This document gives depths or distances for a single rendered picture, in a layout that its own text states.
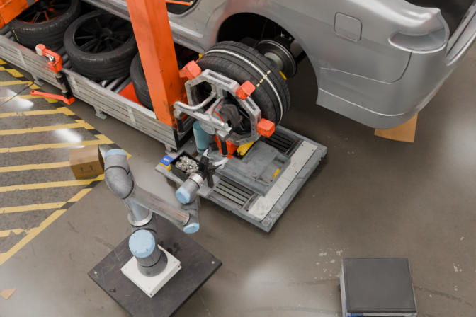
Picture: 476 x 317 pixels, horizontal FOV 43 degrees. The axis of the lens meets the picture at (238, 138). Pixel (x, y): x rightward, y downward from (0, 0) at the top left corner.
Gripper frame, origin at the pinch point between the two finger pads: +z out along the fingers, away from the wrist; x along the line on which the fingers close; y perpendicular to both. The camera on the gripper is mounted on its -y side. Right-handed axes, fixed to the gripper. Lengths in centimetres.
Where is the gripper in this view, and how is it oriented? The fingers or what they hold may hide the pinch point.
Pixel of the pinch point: (217, 153)
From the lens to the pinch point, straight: 361.4
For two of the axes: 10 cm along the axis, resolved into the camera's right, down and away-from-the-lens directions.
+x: 8.2, 4.0, -4.1
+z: 5.7, -6.5, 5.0
